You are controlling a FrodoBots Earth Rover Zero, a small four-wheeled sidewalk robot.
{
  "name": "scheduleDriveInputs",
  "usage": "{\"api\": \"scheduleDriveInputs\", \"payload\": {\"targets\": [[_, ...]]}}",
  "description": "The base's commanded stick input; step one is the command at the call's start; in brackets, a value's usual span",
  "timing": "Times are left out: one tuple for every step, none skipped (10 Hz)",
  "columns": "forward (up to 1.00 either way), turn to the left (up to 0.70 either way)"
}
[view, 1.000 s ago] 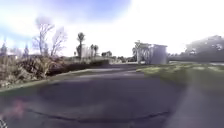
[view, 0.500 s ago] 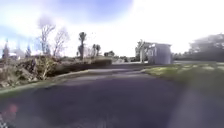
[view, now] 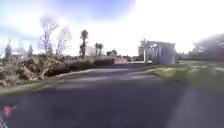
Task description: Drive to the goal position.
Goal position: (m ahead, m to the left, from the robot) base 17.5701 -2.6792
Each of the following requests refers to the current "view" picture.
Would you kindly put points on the low dark hedge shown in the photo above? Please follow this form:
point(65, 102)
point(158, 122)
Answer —
point(90, 62)

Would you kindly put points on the dark grey asphalt road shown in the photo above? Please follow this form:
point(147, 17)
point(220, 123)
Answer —
point(110, 100)

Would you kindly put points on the pale grey shelter building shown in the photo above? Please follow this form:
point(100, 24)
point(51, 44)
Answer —
point(161, 52)

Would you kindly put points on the row of bare trees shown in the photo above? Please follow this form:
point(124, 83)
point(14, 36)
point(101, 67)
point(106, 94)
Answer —
point(60, 41)

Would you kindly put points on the green grass verge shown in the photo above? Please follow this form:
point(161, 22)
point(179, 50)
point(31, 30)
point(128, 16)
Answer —
point(190, 73)

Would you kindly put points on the grass verge with shrubs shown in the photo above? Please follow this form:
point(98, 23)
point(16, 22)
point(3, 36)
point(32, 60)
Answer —
point(30, 71)

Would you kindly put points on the dark tree clump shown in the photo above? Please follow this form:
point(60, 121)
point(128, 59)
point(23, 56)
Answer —
point(210, 46)

